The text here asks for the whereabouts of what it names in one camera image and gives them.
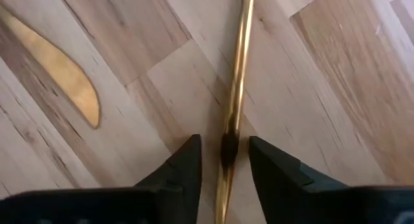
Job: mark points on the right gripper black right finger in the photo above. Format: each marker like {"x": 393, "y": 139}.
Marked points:
{"x": 323, "y": 206}

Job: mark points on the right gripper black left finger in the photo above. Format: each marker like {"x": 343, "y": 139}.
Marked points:
{"x": 129, "y": 206}

